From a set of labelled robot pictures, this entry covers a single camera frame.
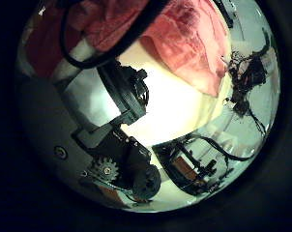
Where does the orange button shirt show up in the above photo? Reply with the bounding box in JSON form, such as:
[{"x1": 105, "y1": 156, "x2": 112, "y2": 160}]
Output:
[{"x1": 26, "y1": 0, "x2": 232, "y2": 98}]

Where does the black left hand cable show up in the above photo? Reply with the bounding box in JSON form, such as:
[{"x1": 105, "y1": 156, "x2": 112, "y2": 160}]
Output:
[{"x1": 59, "y1": 0, "x2": 168, "y2": 71}]

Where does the black frame with brown panel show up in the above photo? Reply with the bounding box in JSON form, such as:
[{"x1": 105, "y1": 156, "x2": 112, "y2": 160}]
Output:
[{"x1": 152, "y1": 141, "x2": 231, "y2": 196}]

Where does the black curved cable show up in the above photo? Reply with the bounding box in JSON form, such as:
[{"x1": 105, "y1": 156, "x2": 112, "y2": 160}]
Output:
[{"x1": 184, "y1": 133, "x2": 260, "y2": 162}]

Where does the black camera tripod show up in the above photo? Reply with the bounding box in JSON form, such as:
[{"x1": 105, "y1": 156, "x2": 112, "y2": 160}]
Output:
[{"x1": 222, "y1": 28, "x2": 273, "y2": 136}]

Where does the black strap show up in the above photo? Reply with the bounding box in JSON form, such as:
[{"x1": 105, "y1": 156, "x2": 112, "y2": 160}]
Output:
[{"x1": 213, "y1": 0, "x2": 234, "y2": 28}]

